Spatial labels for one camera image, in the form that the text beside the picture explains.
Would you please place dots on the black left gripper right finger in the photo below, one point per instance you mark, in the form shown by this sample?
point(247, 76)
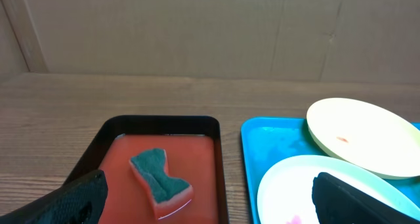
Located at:
point(337, 202)

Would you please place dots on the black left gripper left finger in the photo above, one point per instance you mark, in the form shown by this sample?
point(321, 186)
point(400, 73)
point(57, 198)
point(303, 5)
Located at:
point(79, 202)

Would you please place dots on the light blue plate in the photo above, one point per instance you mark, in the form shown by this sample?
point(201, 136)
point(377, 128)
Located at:
point(285, 191)

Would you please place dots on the yellow-green plate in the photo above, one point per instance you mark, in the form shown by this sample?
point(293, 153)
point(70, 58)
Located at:
point(365, 135)

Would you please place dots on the green and pink sponge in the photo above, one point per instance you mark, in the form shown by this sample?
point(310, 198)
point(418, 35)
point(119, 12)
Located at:
point(167, 195)

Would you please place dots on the blue plastic tray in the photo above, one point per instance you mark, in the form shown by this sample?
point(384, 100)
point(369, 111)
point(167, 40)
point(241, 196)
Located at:
point(266, 141)

